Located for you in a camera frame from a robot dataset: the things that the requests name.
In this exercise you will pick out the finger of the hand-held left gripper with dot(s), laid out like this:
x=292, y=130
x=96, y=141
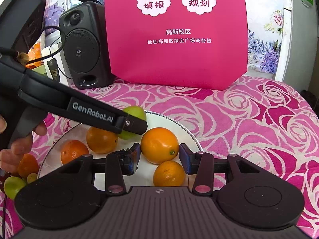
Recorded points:
x=134, y=125

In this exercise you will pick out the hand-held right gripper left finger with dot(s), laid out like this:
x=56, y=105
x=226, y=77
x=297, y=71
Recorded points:
x=136, y=154

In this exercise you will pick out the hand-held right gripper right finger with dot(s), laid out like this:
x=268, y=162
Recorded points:
x=183, y=156

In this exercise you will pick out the oval green fruit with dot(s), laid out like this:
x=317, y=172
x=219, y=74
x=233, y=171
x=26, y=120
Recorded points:
x=135, y=113

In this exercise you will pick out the large orange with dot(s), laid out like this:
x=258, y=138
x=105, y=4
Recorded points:
x=159, y=145

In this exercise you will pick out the white plate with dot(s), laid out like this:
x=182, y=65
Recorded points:
x=162, y=122

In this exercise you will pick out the reddish orange tangerine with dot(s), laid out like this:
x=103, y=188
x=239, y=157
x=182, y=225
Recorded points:
x=74, y=151

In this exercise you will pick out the small yellow green fruit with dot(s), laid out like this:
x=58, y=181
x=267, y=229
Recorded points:
x=32, y=178

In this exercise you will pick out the dark red plum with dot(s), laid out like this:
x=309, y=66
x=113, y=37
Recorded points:
x=1, y=183

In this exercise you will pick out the round green fruit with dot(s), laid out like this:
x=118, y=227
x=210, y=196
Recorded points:
x=13, y=186

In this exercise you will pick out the person's left hand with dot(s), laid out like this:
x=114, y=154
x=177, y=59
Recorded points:
x=17, y=147

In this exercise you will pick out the pale green box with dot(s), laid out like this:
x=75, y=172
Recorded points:
x=41, y=71

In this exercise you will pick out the white box with cup print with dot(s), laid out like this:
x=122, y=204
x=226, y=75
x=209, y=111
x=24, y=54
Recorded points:
x=53, y=71

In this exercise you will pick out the orange pack of paper cups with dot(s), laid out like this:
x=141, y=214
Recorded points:
x=37, y=52

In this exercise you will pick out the black speaker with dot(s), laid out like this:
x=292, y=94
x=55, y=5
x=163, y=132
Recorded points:
x=82, y=47

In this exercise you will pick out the pink rose print tablecloth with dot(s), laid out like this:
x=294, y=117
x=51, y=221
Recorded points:
x=236, y=129

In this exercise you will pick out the purple bedding poster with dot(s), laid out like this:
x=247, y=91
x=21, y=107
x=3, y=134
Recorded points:
x=53, y=12

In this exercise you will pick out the dark bin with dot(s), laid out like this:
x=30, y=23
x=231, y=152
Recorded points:
x=309, y=99

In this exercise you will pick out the floral wall sheet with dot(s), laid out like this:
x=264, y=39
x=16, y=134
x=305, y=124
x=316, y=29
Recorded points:
x=269, y=29

